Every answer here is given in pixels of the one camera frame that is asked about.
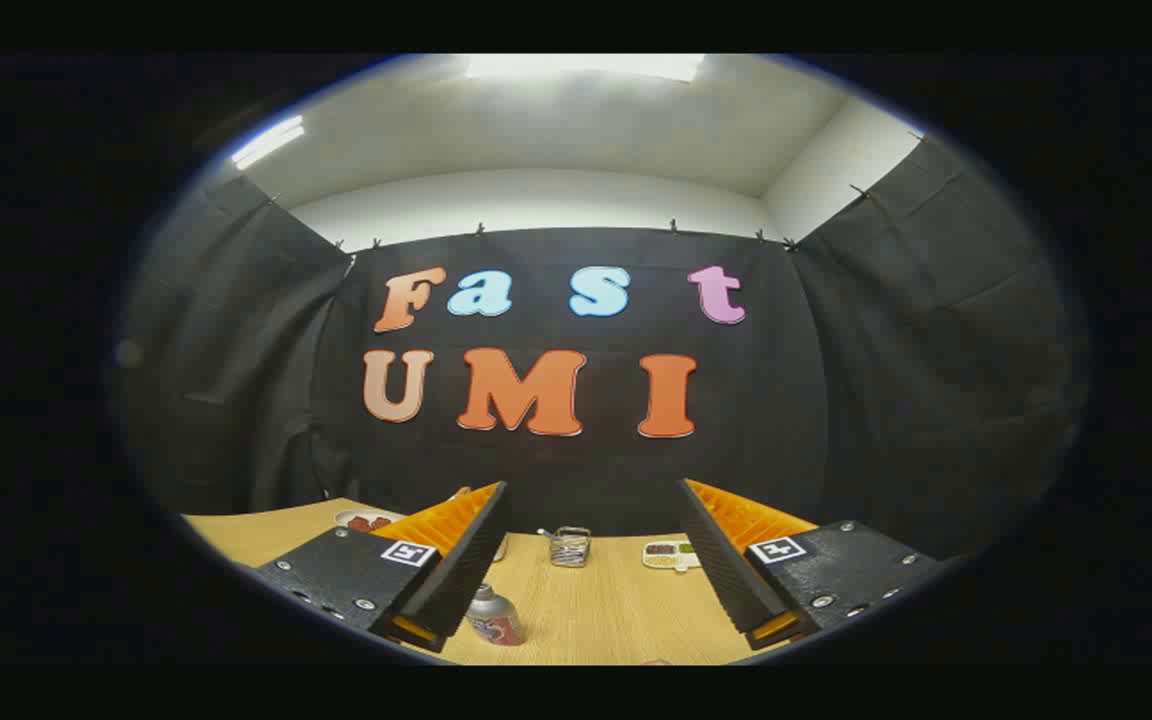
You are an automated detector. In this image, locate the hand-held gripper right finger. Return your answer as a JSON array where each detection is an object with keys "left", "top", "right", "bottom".
[{"left": 678, "top": 478, "right": 942, "bottom": 651}]

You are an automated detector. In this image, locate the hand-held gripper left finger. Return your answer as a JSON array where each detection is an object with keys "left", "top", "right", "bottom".
[{"left": 254, "top": 481, "right": 511, "bottom": 654}]

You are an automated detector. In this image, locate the silver juice bottle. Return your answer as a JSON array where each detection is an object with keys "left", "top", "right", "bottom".
[{"left": 465, "top": 584, "right": 527, "bottom": 647}]

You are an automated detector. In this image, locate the white divided dish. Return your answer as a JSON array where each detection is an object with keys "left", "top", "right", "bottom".
[{"left": 642, "top": 540, "right": 702, "bottom": 573}]

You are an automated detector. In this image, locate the white oval plate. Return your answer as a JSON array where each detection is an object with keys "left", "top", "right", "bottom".
[{"left": 334, "top": 508, "right": 405, "bottom": 533}]

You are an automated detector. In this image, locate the wooden table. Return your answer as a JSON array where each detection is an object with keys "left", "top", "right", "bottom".
[{"left": 183, "top": 497, "right": 822, "bottom": 666}]

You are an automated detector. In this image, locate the ceiling strip light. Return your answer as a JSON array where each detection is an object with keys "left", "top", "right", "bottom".
[{"left": 231, "top": 115, "right": 307, "bottom": 171}]

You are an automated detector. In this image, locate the ceiling panel light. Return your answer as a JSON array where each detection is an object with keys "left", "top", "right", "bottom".
[{"left": 466, "top": 54, "right": 707, "bottom": 83}]

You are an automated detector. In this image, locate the metal wire basket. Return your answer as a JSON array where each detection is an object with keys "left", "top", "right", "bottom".
[{"left": 538, "top": 526, "right": 593, "bottom": 569}]

